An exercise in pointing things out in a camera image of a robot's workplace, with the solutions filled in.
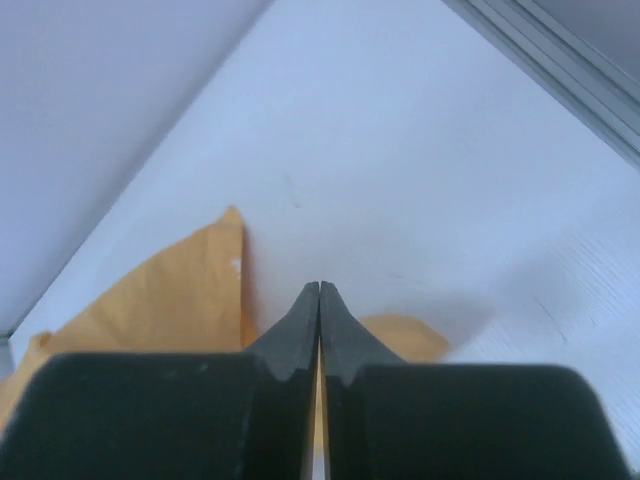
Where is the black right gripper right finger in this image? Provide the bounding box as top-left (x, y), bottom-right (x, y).
top-left (319, 282), bottom-right (631, 479)

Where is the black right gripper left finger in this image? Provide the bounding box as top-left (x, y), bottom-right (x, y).
top-left (1, 283), bottom-right (320, 479)

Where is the orange cartoon print pillowcase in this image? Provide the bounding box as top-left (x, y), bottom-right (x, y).
top-left (1, 209), bottom-right (446, 460)

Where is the right aluminium side rail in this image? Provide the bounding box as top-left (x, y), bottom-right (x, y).
top-left (447, 1), bottom-right (639, 168)

